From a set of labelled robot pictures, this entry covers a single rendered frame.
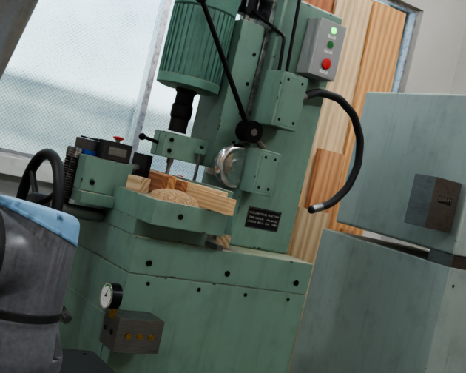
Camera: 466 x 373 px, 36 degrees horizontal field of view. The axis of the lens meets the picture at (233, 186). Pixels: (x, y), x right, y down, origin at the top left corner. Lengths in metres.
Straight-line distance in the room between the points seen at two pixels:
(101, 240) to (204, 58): 0.55
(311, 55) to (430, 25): 2.38
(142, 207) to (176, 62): 0.43
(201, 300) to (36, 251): 0.76
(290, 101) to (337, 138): 1.85
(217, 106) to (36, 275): 0.95
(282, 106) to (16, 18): 0.80
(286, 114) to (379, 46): 2.04
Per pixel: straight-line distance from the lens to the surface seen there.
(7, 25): 1.43
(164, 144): 1.93
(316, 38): 2.03
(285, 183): 2.07
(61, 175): 1.73
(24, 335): 1.21
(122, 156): 1.86
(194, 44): 1.92
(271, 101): 1.94
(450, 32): 4.47
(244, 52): 2.00
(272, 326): 2.01
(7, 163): 3.11
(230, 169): 1.92
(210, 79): 1.92
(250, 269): 1.92
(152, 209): 1.67
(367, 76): 3.86
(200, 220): 1.73
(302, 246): 3.45
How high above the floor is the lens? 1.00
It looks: 1 degrees down
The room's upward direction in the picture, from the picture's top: 13 degrees clockwise
